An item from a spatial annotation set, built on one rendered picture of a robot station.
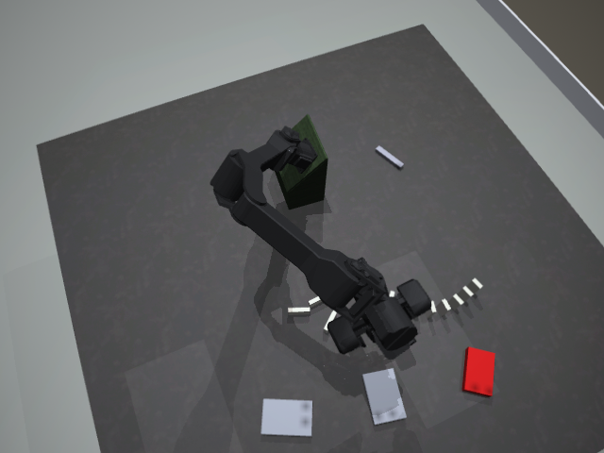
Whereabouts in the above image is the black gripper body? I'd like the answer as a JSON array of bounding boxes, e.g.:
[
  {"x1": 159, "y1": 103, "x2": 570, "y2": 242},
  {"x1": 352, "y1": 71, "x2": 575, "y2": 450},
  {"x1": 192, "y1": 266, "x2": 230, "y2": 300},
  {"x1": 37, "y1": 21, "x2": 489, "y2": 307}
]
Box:
[{"x1": 327, "y1": 279, "x2": 431, "y2": 354}]

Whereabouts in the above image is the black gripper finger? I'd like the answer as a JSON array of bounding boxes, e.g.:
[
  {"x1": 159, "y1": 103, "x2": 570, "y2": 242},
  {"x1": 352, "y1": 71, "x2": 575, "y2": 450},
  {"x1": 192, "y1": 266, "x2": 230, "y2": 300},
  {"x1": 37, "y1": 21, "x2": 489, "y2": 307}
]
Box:
[
  {"x1": 403, "y1": 307, "x2": 423, "y2": 319},
  {"x1": 347, "y1": 320, "x2": 367, "y2": 351}
]

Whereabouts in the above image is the red rectangular block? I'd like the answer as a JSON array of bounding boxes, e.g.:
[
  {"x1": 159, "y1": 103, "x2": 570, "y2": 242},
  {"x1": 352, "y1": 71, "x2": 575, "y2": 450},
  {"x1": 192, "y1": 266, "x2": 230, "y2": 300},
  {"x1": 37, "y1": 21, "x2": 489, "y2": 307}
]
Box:
[{"x1": 462, "y1": 347, "x2": 495, "y2": 397}]

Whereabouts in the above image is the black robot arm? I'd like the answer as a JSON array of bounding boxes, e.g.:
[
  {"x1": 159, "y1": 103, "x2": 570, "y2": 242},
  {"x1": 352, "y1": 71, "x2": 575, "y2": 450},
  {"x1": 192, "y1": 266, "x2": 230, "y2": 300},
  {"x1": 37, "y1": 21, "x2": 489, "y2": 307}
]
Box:
[{"x1": 210, "y1": 126, "x2": 418, "y2": 360}]

